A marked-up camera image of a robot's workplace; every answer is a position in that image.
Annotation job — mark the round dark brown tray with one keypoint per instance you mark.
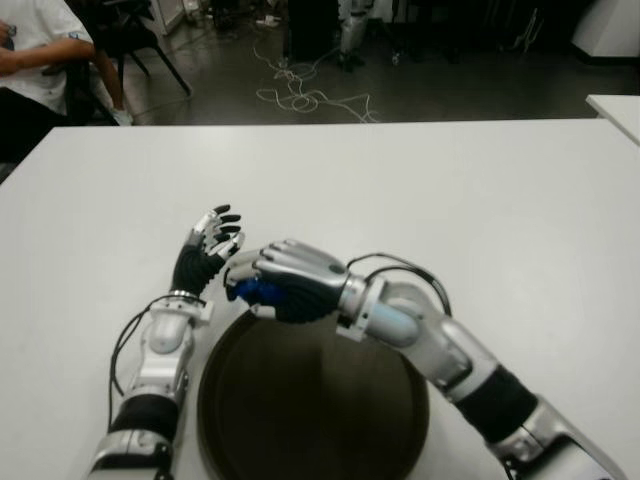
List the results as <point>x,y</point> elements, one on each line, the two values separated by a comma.
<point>312,395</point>

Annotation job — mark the silver humanoid robot legs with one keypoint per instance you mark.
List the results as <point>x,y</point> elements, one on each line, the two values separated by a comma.
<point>352,35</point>

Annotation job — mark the blue Oreo packet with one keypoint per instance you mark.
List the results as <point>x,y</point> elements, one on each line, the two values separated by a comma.
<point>257,291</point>

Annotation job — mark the person in white shirt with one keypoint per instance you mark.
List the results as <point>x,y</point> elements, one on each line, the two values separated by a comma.
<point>35,60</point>

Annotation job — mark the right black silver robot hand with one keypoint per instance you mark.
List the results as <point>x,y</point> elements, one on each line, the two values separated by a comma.
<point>300,280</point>

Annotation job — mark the white cabinet with black base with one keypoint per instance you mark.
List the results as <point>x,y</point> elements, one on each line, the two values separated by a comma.
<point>607,25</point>

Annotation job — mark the white storage unit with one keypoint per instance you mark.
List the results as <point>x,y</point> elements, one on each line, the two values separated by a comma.
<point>167,15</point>

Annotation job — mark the black chair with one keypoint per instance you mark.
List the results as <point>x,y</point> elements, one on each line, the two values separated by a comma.
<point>130,42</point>

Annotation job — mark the white side table corner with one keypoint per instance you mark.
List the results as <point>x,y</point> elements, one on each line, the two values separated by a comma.
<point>617,112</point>

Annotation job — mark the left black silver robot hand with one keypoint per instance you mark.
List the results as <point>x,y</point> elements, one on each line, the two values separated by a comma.
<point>195,265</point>

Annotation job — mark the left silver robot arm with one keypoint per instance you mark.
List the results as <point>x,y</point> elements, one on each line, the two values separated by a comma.
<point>150,370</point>

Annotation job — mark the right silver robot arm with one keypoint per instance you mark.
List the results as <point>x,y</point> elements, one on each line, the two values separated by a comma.
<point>475,380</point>

